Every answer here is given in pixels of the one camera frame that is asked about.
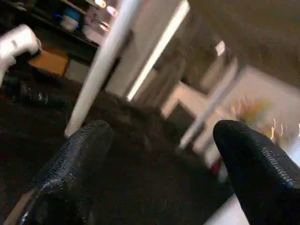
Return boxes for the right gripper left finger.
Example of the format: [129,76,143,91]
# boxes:
[20,120,113,225]

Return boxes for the grey curtain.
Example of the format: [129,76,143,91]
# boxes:
[152,9,237,94]

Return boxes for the black plastic mat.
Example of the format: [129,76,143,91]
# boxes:
[0,65,235,225]

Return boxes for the brown cardboard box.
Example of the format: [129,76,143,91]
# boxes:
[28,50,69,76]

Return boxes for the white device with lights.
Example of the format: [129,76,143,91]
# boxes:
[83,0,118,33]

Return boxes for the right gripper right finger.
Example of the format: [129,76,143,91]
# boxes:
[213,120,300,225]

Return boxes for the white sideboard cabinet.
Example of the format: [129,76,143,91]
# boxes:
[161,67,300,169]

